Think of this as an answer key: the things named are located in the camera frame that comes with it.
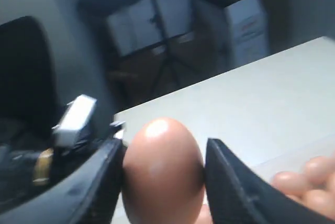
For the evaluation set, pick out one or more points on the white cardboard box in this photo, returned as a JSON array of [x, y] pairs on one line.
[[240, 30], [133, 28]]

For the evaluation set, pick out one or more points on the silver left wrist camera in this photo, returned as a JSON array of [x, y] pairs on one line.
[[76, 117]]

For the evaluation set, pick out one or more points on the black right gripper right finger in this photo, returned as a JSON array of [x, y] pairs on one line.
[[236, 195]]

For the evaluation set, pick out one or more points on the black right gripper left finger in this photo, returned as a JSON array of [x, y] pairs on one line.
[[88, 195]]

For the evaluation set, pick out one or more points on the black tripod stand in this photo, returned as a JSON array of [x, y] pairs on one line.
[[170, 57]]

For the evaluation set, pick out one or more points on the black office chair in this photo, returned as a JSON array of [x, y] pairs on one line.
[[28, 91]]

